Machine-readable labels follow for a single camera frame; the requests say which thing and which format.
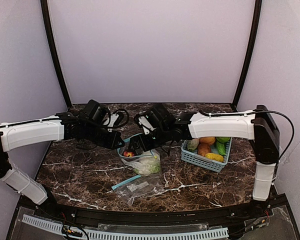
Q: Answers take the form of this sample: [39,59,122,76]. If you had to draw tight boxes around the black frame post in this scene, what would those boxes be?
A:
[231,0,263,111]
[40,0,72,109]

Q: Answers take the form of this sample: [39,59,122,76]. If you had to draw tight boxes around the white cauliflower toy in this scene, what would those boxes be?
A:
[133,156,161,175]

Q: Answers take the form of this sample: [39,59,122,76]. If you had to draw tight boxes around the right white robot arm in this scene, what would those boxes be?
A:
[128,103,285,202]

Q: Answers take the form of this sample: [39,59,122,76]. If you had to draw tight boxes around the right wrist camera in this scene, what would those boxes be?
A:
[133,114,155,135]

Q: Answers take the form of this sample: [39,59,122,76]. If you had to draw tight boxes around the orange brown potato toy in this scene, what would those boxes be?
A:
[197,143,211,157]

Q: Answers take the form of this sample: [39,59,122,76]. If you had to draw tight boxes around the right black frame post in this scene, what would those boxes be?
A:
[231,0,263,111]

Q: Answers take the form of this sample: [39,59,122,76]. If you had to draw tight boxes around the light blue plastic basket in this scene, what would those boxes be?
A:
[181,138,232,173]

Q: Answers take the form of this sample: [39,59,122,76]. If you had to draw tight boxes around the white slotted cable duct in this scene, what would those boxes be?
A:
[22,214,229,240]

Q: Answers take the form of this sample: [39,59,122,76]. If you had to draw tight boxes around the orange fruit toy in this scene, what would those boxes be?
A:
[199,136,216,146]

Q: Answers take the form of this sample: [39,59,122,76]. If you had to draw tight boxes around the green bumpy cucumber toy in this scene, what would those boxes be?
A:
[216,141,226,156]

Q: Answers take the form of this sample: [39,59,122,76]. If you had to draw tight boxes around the dark red pomegranate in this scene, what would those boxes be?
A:
[123,151,135,158]

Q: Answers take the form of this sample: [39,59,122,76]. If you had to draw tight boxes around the green apple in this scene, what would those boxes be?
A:
[216,137,231,144]

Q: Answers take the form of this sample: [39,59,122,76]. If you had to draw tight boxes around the left black frame post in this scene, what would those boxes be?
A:
[40,0,72,109]

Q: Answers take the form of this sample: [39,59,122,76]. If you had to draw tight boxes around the clear zip bag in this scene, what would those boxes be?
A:
[111,173,165,206]
[117,137,162,176]

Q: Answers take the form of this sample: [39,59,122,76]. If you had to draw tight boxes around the yellow lemon toy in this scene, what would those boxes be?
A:
[204,152,224,163]

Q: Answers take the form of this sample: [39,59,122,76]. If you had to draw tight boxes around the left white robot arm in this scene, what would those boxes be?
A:
[0,99,129,205]

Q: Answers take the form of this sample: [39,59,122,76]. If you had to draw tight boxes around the white green cabbage toy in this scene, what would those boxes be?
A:
[186,138,200,152]

